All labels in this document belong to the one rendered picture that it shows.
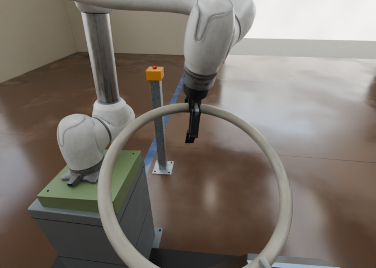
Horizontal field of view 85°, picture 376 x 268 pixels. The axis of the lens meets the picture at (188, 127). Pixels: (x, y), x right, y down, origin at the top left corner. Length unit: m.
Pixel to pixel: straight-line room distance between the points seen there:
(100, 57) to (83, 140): 0.35
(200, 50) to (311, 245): 1.76
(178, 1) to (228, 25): 0.24
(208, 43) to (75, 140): 0.69
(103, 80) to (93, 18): 0.24
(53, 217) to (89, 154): 0.32
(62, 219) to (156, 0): 0.94
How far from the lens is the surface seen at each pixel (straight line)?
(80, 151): 0.97
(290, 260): 0.96
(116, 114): 1.03
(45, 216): 1.16
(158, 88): 1.74
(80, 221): 1.08
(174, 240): 1.80
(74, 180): 1.04
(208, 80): 0.54
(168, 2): 0.66
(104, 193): 0.52
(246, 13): 0.60
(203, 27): 0.46
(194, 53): 0.48
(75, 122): 0.96
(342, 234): 2.18
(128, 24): 7.05
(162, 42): 6.82
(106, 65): 0.97
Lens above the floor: 1.58
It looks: 33 degrees down
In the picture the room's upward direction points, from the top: straight up
